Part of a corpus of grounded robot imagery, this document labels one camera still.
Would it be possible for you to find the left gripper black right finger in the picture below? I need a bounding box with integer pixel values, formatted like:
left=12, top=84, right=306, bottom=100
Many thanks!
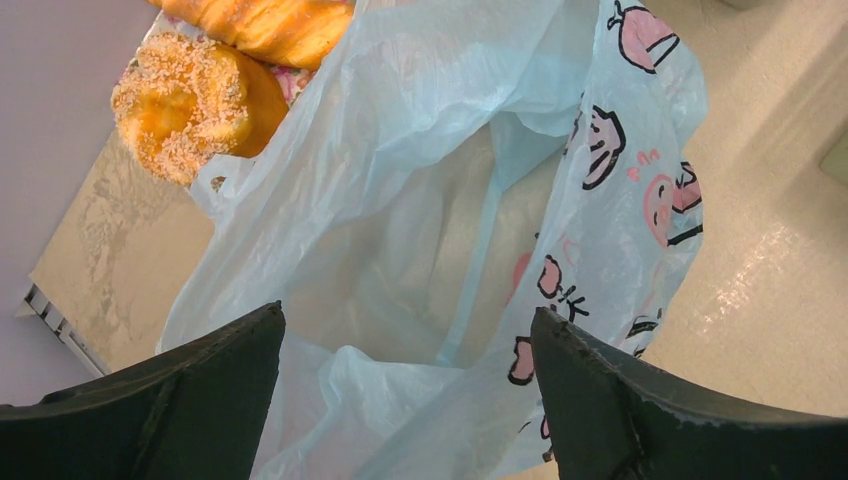
left=530, top=308, right=847, bottom=479

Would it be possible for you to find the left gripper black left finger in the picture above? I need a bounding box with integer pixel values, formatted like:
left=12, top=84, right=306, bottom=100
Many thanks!
left=1, top=302, right=286, bottom=479

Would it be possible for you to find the blue printed plastic bag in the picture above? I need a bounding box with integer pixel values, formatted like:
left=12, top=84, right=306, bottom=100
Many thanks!
left=160, top=1, right=707, bottom=479

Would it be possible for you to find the bread baguette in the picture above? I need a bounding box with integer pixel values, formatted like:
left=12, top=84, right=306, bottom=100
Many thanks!
left=150, top=0, right=354, bottom=71

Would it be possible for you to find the orange bundt cake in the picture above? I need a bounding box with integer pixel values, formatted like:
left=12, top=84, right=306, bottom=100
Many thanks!
left=111, top=32, right=289, bottom=186

